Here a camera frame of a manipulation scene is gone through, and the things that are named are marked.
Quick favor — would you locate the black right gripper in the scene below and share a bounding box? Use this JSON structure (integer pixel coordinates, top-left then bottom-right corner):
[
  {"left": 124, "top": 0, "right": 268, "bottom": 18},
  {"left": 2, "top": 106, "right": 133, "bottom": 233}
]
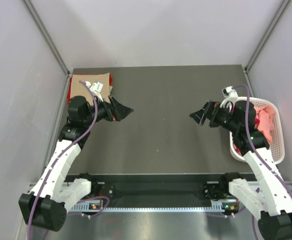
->
[{"left": 189, "top": 100, "right": 239, "bottom": 133}]

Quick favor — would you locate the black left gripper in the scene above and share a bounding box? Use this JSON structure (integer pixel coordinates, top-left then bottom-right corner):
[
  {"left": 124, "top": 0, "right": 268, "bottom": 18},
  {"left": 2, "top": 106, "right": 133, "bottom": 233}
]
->
[{"left": 83, "top": 95, "right": 133, "bottom": 126}]

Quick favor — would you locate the beige t shirt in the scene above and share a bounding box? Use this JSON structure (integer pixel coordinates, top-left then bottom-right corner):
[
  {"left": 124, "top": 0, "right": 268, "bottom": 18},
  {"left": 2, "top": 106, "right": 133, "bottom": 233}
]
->
[{"left": 70, "top": 72, "right": 113, "bottom": 103}]

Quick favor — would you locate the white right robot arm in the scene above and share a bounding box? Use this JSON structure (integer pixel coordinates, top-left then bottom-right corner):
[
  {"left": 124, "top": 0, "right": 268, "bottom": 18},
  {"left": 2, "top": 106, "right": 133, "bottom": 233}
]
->
[{"left": 190, "top": 86, "right": 292, "bottom": 240}]

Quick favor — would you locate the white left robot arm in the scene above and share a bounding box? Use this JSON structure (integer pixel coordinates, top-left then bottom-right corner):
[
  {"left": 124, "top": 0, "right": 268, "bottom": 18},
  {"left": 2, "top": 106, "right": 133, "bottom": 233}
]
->
[{"left": 19, "top": 81, "right": 133, "bottom": 232}]

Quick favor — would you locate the folded red t shirt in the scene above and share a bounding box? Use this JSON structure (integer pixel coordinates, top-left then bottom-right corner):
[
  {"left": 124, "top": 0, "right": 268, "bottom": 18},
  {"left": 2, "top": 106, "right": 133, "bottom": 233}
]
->
[{"left": 67, "top": 72, "right": 114, "bottom": 105}]

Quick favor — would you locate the crimson t shirt in basket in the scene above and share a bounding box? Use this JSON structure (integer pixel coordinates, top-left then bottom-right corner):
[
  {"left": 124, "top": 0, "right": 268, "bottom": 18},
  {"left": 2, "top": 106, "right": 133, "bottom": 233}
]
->
[{"left": 231, "top": 118, "right": 263, "bottom": 156}]

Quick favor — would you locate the pink t shirt in basket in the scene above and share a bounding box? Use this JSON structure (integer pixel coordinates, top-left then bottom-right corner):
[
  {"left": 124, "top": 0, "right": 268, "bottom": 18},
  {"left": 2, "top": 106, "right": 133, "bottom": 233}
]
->
[{"left": 254, "top": 105, "right": 275, "bottom": 144}]

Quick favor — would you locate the white plastic laundry basket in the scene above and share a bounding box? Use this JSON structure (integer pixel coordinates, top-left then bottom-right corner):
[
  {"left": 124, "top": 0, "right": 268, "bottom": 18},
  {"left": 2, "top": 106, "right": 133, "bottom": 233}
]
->
[{"left": 229, "top": 96, "right": 286, "bottom": 162}]

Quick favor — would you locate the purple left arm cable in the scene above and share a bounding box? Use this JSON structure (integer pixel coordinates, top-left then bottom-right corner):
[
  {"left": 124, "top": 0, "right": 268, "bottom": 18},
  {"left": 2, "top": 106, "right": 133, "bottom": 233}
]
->
[{"left": 27, "top": 80, "right": 110, "bottom": 240}]

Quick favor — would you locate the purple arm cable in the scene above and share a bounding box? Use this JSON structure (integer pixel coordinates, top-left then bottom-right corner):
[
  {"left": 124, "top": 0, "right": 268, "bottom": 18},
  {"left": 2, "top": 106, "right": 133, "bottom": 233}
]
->
[
  {"left": 27, "top": 80, "right": 110, "bottom": 240},
  {"left": 232, "top": 84, "right": 292, "bottom": 240}
]

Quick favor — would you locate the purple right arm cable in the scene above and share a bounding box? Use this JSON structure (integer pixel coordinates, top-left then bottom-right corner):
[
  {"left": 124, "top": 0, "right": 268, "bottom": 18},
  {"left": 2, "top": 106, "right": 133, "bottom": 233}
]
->
[{"left": 232, "top": 84, "right": 292, "bottom": 240}]

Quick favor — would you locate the slotted grey cable duct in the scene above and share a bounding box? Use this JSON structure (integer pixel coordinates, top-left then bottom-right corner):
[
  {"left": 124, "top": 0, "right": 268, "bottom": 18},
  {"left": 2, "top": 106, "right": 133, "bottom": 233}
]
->
[{"left": 70, "top": 200, "right": 240, "bottom": 215}]

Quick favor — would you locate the aluminium frame rail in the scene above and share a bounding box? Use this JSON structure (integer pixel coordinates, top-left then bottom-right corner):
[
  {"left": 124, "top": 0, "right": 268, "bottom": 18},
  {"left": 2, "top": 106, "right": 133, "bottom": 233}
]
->
[{"left": 28, "top": 181, "right": 292, "bottom": 194}]

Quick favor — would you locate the aluminium corner post left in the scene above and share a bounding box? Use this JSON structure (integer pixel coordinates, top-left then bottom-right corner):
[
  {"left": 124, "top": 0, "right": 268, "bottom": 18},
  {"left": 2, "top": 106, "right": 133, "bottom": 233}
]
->
[{"left": 21, "top": 0, "right": 70, "bottom": 76}]

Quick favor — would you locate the aluminium corner post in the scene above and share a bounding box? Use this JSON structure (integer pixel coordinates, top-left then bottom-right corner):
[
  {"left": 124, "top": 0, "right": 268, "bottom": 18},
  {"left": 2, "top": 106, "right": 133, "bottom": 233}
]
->
[
  {"left": 244, "top": 0, "right": 292, "bottom": 74},
  {"left": 21, "top": 0, "right": 70, "bottom": 76}
]

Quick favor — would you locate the aluminium corner post right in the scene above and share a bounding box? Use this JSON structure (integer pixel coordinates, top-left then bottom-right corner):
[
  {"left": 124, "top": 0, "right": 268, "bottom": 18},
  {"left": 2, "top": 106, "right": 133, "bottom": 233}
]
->
[{"left": 244, "top": 0, "right": 292, "bottom": 74}]

